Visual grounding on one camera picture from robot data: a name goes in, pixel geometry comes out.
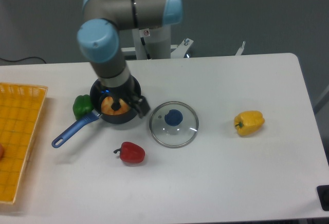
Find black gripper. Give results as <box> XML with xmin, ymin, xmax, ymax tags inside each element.
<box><xmin>102</xmin><ymin>76</ymin><xmax>150</xmax><ymax>118</ymax></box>

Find pale glazed donut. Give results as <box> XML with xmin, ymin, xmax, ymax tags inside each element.
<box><xmin>100</xmin><ymin>96</ymin><xmax>131</xmax><ymax>115</ymax></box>

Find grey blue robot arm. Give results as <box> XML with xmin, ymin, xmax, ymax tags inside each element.
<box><xmin>77</xmin><ymin>0</ymin><xmax>183</xmax><ymax>118</ymax></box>

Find red bell pepper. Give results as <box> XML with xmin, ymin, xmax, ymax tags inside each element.
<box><xmin>113</xmin><ymin>141</ymin><xmax>145</xmax><ymax>163</ymax></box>

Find green bell pepper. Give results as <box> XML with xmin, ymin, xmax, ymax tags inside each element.
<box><xmin>72</xmin><ymin>95</ymin><xmax>94</xmax><ymax>120</ymax></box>

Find glass lid blue knob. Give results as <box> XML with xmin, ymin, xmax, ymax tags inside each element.
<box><xmin>149</xmin><ymin>101</ymin><xmax>199</xmax><ymax>148</ymax></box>

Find yellow plastic basket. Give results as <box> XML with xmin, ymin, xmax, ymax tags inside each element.
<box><xmin>1</xmin><ymin>82</ymin><xmax>48</xmax><ymax>204</ymax></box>

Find yellow bell pepper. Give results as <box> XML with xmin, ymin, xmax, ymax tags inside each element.
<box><xmin>234</xmin><ymin>110</ymin><xmax>265</xmax><ymax>136</ymax></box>

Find black device at table edge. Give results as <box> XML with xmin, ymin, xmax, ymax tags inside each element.
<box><xmin>317</xmin><ymin>185</ymin><xmax>329</xmax><ymax>211</ymax></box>

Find dark pot blue handle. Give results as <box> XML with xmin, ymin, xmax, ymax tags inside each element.
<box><xmin>51</xmin><ymin>80</ymin><xmax>141</xmax><ymax>148</ymax></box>

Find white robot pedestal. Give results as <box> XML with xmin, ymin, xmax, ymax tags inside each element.
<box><xmin>132</xmin><ymin>26</ymin><xmax>171</xmax><ymax>60</ymax></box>

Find white metal frame bracket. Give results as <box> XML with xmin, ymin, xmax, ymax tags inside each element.
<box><xmin>120</xmin><ymin>38</ymin><xmax>246</xmax><ymax>61</ymax></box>

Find black cable on floor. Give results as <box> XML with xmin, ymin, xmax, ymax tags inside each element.
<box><xmin>0</xmin><ymin>57</ymin><xmax>47</xmax><ymax>64</ymax></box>

